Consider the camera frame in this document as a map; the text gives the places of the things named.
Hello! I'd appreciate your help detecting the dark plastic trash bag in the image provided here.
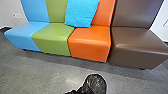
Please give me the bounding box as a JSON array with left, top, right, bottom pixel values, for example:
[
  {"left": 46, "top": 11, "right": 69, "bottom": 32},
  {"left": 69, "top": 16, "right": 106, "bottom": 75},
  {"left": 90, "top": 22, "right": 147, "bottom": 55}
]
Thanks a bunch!
[{"left": 81, "top": 73, "right": 108, "bottom": 94}]

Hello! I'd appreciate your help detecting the orange sofa seat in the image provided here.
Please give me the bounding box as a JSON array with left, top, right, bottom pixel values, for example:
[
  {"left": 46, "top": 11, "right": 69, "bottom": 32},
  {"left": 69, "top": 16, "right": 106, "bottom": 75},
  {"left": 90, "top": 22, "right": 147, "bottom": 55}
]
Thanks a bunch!
[{"left": 67, "top": 0, "right": 117, "bottom": 63}]

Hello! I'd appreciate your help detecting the blue sofa seat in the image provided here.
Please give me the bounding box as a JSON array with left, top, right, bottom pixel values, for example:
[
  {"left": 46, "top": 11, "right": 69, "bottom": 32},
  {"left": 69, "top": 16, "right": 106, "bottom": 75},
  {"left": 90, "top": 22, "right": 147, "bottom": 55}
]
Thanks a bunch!
[{"left": 3, "top": 0, "right": 52, "bottom": 53}]

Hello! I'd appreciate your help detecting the brown sofa seat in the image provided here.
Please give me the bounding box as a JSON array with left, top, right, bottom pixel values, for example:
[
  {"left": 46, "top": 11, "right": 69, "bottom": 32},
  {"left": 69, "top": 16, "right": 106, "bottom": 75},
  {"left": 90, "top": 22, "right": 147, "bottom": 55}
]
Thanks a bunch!
[{"left": 108, "top": 0, "right": 168, "bottom": 71}]

